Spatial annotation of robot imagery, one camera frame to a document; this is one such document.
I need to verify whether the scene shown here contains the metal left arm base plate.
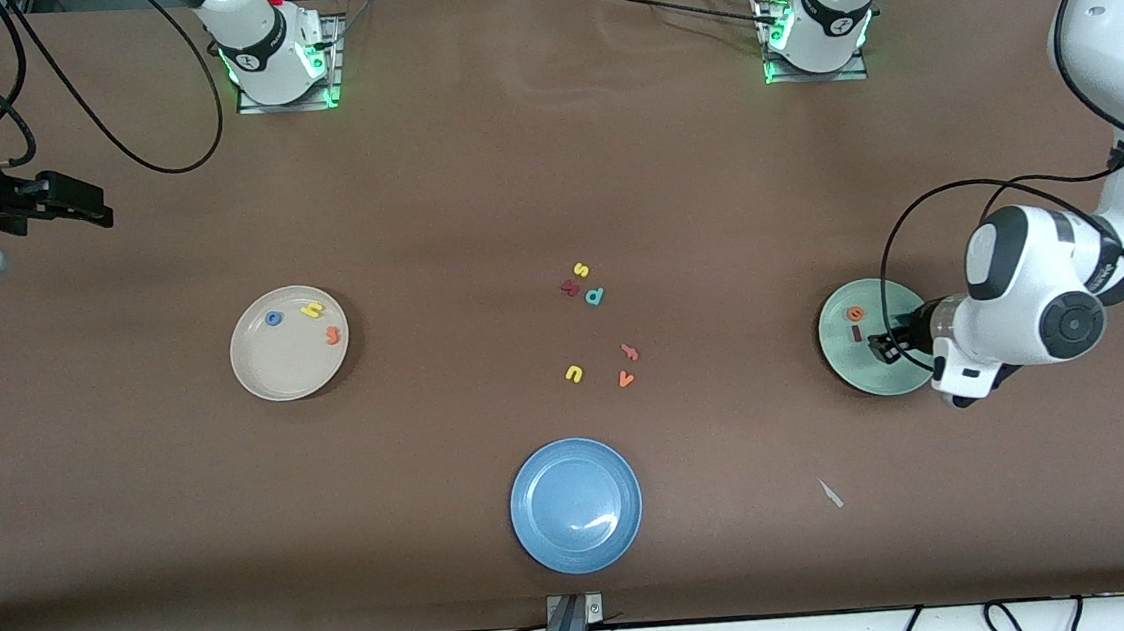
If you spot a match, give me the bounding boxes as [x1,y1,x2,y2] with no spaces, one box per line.
[758,0,870,88]

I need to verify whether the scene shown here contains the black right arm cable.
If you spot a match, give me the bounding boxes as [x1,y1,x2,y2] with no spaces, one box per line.
[0,0,230,189]

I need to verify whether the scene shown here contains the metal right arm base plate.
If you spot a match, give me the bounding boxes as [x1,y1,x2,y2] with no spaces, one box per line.
[231,17,347,116]

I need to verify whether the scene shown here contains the pale green plate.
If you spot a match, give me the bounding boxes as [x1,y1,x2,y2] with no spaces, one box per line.
[814,273,942,402]

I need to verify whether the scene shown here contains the beige brown plate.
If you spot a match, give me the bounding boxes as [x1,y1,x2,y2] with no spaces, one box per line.
[225,281,356,405]

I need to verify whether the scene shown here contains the black looped floor cables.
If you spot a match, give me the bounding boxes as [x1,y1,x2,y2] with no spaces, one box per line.
[886,593,1089,631]

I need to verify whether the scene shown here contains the brown paper table cover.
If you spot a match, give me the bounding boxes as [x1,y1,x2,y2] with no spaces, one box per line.
[0,0,1124,631]

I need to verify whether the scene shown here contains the blue plate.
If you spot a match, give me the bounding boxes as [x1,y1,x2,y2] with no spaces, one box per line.
[505,433,648,580]

